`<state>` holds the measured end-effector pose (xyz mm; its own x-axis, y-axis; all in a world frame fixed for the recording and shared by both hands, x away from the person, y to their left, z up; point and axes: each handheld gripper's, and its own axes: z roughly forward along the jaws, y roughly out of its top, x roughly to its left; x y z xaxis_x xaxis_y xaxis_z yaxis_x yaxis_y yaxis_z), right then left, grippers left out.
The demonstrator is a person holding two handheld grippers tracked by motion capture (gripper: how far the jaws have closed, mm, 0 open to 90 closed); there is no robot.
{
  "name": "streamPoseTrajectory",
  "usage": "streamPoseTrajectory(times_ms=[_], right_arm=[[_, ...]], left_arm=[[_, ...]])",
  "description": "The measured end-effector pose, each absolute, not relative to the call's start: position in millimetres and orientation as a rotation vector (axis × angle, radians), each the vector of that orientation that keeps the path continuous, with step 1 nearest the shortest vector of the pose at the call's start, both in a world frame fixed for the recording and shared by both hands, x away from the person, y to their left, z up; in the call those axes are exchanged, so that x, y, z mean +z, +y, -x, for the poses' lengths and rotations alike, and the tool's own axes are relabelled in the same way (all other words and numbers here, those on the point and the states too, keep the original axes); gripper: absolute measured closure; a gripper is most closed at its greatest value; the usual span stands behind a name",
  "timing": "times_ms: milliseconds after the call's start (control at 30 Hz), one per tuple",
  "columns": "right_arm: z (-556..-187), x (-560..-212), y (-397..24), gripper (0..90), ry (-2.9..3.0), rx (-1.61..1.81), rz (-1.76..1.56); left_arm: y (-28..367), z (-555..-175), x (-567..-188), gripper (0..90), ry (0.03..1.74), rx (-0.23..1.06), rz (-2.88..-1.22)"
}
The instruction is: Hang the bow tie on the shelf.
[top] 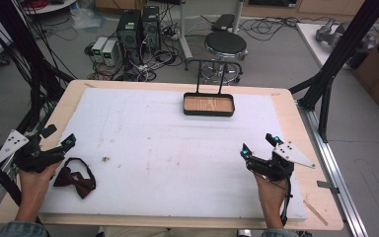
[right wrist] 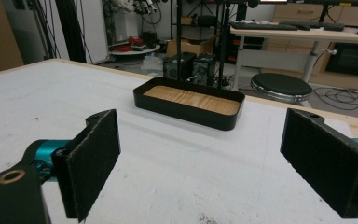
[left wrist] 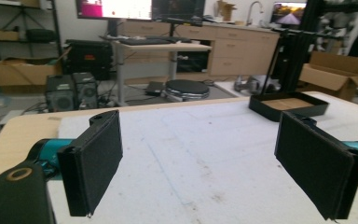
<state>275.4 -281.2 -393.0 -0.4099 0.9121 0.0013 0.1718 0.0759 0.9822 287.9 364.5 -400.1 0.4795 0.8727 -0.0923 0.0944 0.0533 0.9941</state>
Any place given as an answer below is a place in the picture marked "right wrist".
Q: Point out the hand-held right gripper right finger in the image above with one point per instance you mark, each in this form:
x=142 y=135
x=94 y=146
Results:
x=326 y=161

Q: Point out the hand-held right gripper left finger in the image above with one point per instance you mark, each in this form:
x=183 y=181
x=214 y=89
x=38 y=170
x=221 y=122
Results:
x=87 y=168

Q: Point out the black tray with wooden bottom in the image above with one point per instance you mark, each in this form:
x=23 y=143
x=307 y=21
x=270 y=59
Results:
x=195 y=102

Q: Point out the round black stool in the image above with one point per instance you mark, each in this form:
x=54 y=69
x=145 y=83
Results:
x=281 y=87

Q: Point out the light wooden desk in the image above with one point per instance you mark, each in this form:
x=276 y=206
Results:
x=298 y=46

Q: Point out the round white table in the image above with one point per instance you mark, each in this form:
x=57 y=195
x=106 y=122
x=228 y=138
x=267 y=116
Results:
x=135 y=49

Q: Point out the black computer tower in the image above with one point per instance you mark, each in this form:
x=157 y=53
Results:
x=177 y=66
x=203 y=69

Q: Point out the black keyboard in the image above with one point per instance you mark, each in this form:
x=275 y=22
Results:
x=262 y=26
x=312 y=25

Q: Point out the wooden cabinet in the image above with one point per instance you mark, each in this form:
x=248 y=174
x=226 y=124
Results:
x=329 y=15

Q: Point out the black metal stand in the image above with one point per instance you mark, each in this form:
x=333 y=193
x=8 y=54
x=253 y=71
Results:
x=223 y=43
x=179 y=37

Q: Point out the cardboard box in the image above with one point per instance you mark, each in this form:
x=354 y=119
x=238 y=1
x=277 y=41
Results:
x=189 y=46

